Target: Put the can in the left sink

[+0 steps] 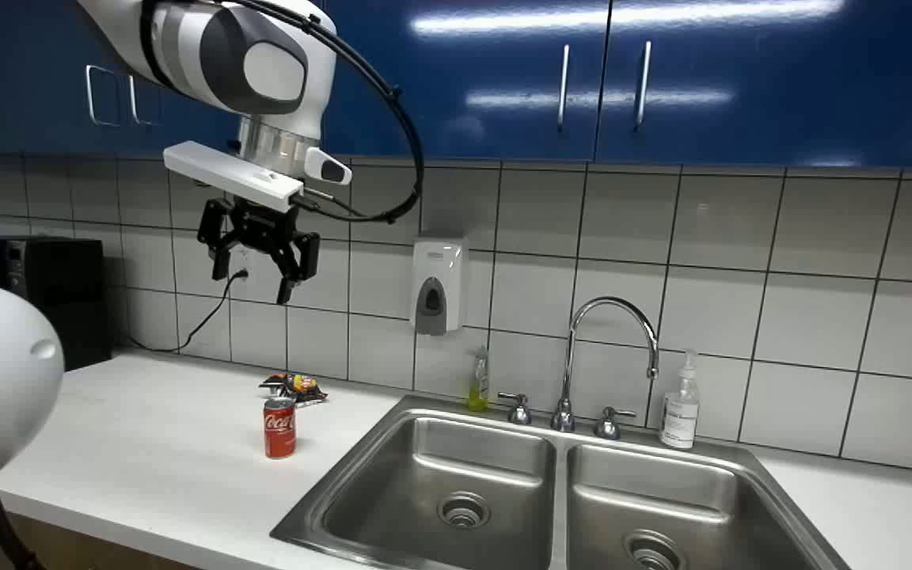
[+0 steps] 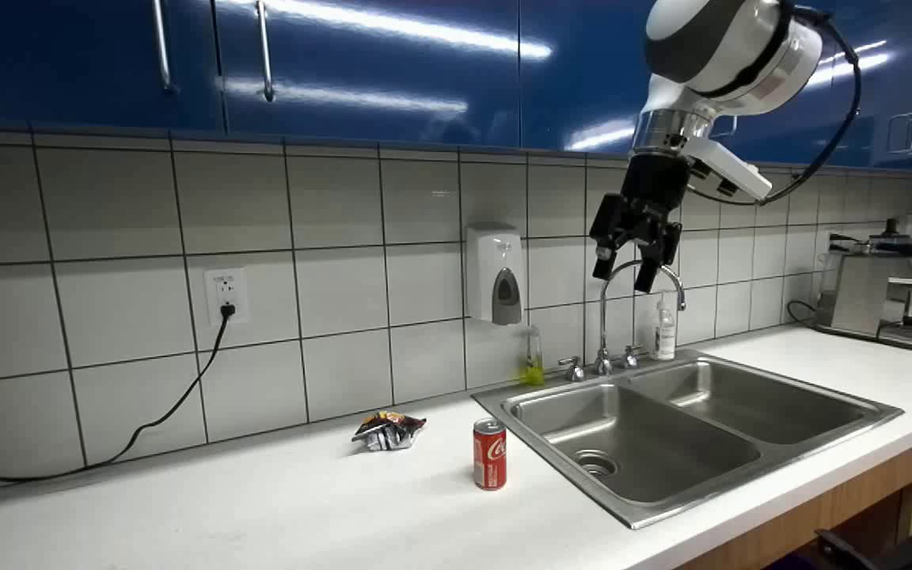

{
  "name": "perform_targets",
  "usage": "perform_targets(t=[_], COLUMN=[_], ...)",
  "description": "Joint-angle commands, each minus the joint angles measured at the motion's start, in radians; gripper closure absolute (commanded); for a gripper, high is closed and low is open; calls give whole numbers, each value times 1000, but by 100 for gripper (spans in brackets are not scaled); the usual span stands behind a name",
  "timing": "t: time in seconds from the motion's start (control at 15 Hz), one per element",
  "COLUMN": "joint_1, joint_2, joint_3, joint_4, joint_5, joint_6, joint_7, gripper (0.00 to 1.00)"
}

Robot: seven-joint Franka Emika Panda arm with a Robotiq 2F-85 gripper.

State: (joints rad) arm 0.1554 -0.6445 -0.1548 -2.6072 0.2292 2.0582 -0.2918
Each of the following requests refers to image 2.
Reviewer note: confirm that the white wall outlet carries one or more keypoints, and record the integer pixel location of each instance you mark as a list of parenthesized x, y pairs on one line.
[(230, 289)]

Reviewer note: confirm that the chrome sink faucet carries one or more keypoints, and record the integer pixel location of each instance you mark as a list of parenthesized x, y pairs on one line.
[(617, 343)]

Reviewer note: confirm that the green dish soap bottle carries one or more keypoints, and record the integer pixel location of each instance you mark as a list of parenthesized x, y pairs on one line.
[(529, 366)]

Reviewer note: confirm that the crumpled snack wrapper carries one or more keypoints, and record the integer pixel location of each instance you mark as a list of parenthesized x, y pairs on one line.
[(388, 431)]

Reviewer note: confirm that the white wall soap dispenser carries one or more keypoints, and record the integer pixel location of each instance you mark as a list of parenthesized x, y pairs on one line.
[(494, 276)]

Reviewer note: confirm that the silver coffee machine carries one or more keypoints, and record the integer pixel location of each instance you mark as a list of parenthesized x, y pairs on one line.
[(867, 286)]

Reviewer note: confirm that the red cola can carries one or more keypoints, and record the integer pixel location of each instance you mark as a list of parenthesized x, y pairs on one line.
[(487, 453)]

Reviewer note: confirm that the stainless steel double sink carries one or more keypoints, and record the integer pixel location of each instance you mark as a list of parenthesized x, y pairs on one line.
[(652, 440)]

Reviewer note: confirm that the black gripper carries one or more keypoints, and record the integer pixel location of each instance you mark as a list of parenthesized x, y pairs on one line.
[(641, 213)]

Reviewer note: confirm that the white bottle behind sink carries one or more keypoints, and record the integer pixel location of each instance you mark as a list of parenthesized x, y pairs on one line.
[(667, 332)]

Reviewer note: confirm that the wooden lower cabinet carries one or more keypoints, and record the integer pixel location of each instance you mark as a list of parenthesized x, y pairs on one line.
[(873, 507)]

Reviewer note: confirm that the black chair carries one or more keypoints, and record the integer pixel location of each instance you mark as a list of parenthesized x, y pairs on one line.
[(835, 552)]

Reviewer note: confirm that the blue upper cabinets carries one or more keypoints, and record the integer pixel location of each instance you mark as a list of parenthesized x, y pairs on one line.
[(484, 72)]

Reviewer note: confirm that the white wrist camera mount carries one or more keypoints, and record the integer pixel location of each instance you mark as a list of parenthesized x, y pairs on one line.
[(726, 166)]

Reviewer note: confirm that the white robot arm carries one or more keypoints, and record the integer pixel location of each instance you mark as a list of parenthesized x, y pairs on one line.
[(706, 59)]

